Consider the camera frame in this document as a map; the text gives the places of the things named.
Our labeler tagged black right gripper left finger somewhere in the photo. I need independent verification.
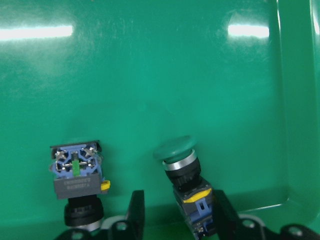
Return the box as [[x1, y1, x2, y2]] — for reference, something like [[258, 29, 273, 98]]
[[124, 190, 145, 238]]

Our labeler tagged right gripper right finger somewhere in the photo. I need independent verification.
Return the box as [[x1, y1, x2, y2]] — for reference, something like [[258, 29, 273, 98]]
[[212, 189, 240, 238]]

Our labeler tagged green plastic tray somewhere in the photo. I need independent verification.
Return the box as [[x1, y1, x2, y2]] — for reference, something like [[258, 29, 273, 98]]
[[0, 0, 320, 240]]

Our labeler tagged green push button switch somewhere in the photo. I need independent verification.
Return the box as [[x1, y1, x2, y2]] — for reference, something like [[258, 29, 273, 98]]
[[49, 140, 111, 232]]

